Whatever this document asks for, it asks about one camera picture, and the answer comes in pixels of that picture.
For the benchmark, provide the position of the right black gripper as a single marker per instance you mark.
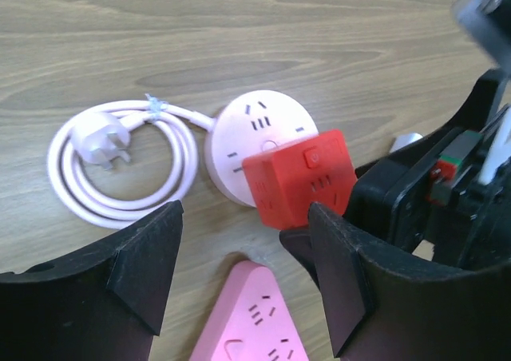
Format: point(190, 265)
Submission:
point(428, 190)

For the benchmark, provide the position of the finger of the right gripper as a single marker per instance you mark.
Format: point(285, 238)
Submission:
point(297, 242)

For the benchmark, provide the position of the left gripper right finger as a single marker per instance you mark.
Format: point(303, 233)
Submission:
point(382, 303)

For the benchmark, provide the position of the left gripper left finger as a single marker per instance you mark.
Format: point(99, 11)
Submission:
point(105, 301)

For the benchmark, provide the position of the red cube plug adapter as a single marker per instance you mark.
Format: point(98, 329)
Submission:
point(286, 180)

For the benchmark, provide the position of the round pink power socket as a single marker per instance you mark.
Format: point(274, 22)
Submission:
point(251, 124)

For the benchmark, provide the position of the white cube charger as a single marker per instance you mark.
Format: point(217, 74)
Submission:
point(403, 140)

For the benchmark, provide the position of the pink triangular power strip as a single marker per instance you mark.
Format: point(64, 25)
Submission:
point(250, 320)

